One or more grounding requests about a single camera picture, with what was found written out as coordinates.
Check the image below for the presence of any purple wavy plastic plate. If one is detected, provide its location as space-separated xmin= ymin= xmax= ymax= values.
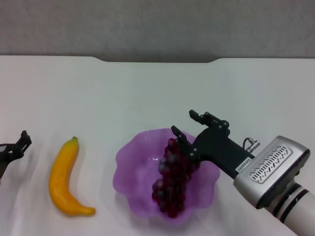
xmin=112 ymin=128 xmax=221 ymax=226

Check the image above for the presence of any silver right connector with cable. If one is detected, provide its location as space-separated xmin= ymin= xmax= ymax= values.
xmin=243 ymin=137 xmax=261 ymax=155

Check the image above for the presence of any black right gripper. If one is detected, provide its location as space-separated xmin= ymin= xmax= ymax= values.
xmin=171 ymin=109 xmax=256 ymax=180

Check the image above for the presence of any yellow plastic banana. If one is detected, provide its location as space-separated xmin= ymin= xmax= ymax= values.
xmin=48 ymin=136 xmax=96 ymax=217

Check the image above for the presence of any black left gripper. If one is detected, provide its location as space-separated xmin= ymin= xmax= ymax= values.
xmin=0 ymin=130 xmax=33 ymax=180

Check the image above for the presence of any dark red grape bunch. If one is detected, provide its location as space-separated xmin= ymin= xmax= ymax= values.
xmin=151 ymin=137 xmax=201 ymax=219

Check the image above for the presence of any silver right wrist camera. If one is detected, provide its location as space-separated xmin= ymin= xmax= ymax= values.
xmin=232 ymin=135 xmax=311 ymax=210

